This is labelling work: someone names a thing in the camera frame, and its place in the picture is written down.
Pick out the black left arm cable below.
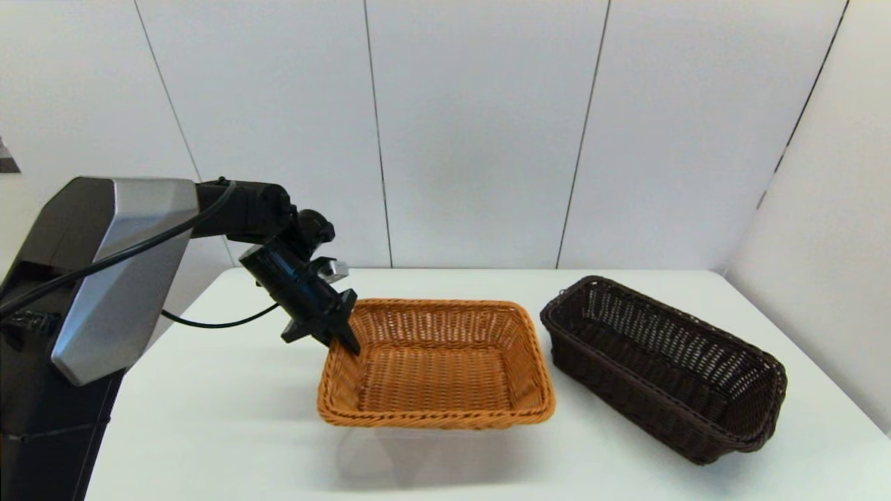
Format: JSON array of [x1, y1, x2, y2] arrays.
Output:
[[161, 303, 281, 329], [0, 180, 236, 319]]

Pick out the dark brown wicker basket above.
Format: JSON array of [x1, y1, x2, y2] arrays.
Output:
[[540, 276, 788, 466]]

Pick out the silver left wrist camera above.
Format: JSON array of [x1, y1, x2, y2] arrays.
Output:
[[310, 257, 350, 283]]

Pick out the orange wicker basket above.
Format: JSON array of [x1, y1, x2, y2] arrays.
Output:
[[317, 299, 556, 430]]

